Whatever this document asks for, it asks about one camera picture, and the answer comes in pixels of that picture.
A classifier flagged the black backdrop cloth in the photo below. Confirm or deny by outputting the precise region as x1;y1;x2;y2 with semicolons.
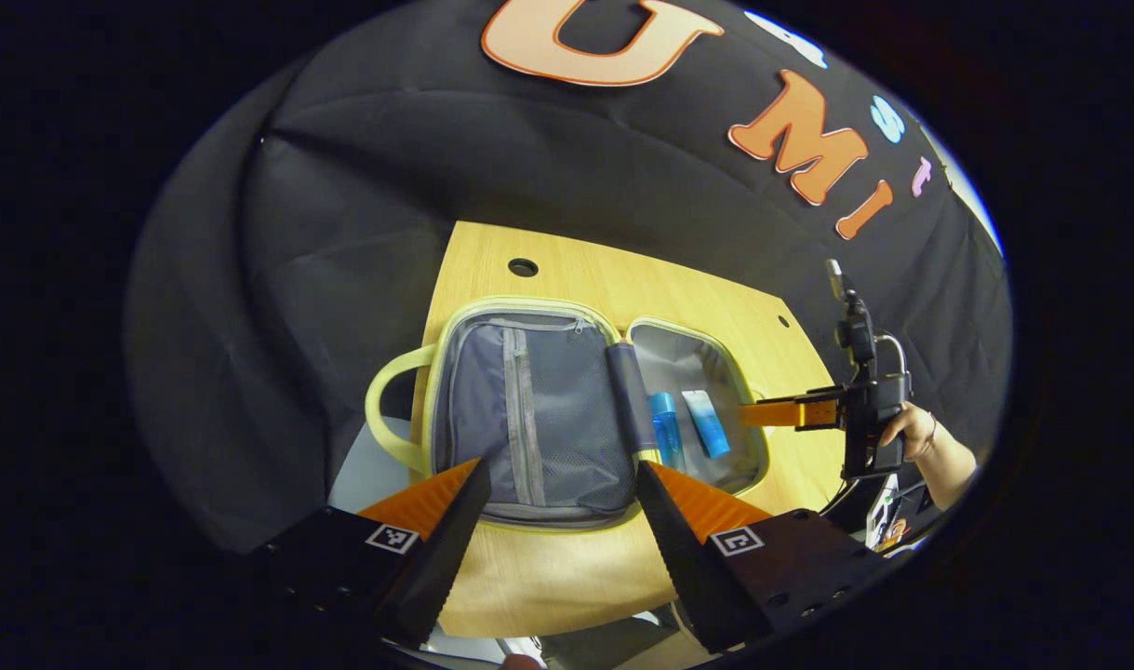
125;0;1014;559

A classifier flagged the blue skin care bottle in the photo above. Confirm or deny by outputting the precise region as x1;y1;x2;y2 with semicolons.
647;391;687;475

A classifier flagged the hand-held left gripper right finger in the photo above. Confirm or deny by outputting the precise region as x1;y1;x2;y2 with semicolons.
634;460;893;654

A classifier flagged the person's printed clothing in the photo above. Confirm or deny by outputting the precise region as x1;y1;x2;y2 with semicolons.
862;470;947;556

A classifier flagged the yellow and grey suitcase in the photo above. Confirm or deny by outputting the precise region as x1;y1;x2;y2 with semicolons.
365;296;772;533

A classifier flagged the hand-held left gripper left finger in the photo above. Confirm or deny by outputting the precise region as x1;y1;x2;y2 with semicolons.
250;456;493;650

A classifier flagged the pale blue skin care tube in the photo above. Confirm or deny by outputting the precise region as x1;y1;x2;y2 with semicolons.
680;389;733;461

